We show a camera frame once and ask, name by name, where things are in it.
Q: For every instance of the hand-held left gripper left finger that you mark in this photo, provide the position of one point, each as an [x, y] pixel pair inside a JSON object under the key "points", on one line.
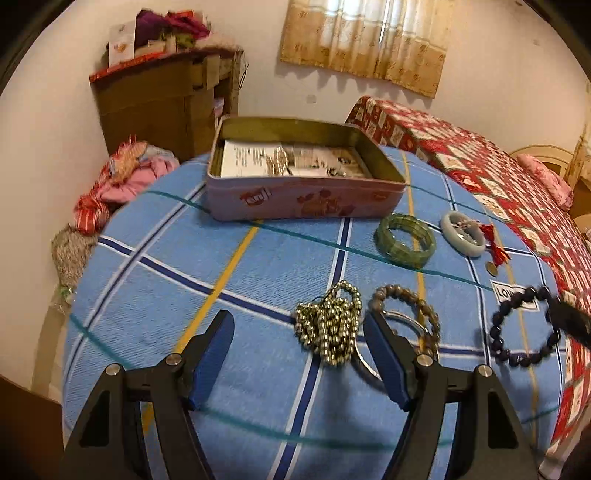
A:
{"points": [[212, 360]]}

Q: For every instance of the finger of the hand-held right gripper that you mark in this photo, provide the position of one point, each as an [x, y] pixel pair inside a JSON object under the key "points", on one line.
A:
{"points": [[572, 318]]}

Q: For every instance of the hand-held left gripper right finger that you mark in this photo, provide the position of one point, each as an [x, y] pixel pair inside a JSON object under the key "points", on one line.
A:
{"points": [[385, 364]]}

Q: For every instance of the pale jade bangle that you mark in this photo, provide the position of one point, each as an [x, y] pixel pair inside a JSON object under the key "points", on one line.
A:
{"points": [[450, 226]]}

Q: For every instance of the pink floral tin box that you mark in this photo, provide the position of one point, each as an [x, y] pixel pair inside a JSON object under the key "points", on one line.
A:
{"points": [[295, 198]]}

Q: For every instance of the silver metal bangle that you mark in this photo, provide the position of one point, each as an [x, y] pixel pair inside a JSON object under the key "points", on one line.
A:
{"points": [[362, 364]]}

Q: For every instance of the blue plaid tablecloth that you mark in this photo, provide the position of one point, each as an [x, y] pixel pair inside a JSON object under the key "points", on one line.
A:
{"points": [[258, 277]]}

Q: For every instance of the red tassel charm with coin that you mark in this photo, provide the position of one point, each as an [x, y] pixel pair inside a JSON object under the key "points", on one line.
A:
{"points": [[496, 251]]}

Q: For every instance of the pink pillow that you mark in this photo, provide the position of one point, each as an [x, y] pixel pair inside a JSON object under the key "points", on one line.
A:
{"points": [[547, 180]]}

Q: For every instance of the bed with red patterned quilt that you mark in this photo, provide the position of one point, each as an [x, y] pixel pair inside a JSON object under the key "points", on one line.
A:
{"points": [[498, 180]]}

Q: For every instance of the cream wooden headboard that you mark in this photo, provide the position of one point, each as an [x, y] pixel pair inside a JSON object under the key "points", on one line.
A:
{"points": [[538, 151]]}

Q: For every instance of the brown board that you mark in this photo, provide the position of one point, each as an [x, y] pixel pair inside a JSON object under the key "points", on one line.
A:
{"points": [[27, 429]]}

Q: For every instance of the pile of clothes on floor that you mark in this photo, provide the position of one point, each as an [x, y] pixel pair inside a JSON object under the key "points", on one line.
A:
{"points": [[124, 177]]}

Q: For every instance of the wooden desk with clutter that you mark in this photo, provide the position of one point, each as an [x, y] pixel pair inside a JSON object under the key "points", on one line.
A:
{"points": [[147, 110]]}

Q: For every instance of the flat red box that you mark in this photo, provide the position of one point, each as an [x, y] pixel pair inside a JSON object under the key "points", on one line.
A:
{"points": [[120, 69]]}

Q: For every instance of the yellow patterned curtain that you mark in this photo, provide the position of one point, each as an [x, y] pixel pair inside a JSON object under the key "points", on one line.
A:
{"points": [[369, 37]]}

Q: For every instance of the white product box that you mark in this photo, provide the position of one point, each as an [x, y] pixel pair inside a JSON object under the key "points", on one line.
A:
{"points": [[121, 41]]}

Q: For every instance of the pile of clothes on cabinet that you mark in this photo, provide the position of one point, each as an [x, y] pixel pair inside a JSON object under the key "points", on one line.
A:
{"points": [[180, 27]]}

